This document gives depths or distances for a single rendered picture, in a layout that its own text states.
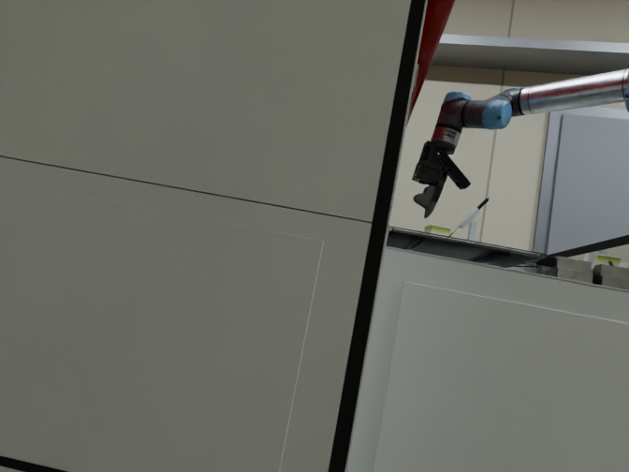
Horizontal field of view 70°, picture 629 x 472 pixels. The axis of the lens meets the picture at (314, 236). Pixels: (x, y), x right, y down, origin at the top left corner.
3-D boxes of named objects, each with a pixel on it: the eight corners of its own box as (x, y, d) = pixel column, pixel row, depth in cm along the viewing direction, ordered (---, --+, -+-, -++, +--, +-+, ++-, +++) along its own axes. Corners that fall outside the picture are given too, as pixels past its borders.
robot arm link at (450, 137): (455, 139, 133) (464, 132, 125) (450, 153, 133) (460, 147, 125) (431, 131, 133) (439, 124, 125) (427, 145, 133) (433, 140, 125)
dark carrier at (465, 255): (391, 230, 108) (392, 228, 108) (378, 249, 142) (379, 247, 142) (537, 257, 106) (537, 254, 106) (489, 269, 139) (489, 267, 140)
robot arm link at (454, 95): (467, 88, 123) (440, 89, 129) (456, 126, 123) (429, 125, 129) (479, 101, 129) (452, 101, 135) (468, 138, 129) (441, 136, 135)
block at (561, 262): (556, 267, 106) (558, 255, 107) (549, 269, 110) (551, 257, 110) (591, 273, 106) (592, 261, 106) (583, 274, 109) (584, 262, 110)
